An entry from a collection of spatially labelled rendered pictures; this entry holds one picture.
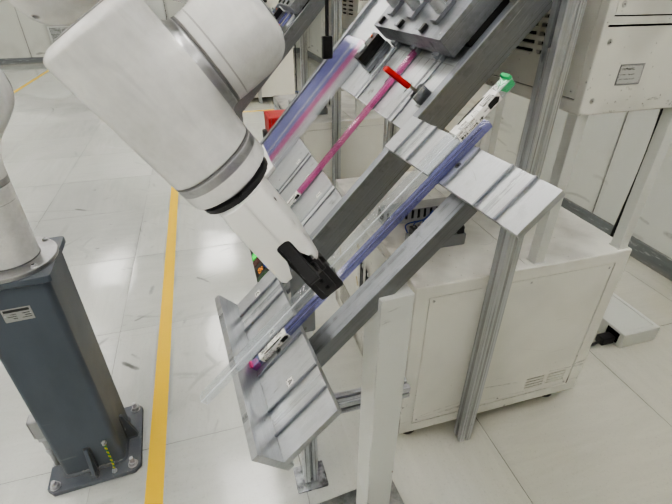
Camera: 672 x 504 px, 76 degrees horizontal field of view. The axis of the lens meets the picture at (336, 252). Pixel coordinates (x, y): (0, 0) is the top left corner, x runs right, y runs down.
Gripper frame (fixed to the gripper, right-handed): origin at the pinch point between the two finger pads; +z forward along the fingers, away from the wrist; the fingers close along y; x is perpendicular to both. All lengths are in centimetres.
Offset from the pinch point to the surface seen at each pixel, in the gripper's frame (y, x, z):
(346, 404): -29, -22, 62
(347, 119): -176, 44, 69
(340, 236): -33.2, 4.2, 21.8
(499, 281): -26, 27, 57
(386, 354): -8.0, -2.0, 28.9
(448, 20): -38, 44, 2
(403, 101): -43, 32, 12
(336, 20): -171, 63, 25
